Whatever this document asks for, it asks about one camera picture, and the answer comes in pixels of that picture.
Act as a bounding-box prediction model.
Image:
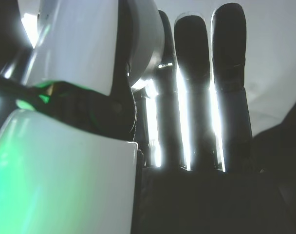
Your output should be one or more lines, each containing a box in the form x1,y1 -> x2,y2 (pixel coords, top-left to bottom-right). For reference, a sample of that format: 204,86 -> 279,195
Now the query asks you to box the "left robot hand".
0,0 -> 296,234

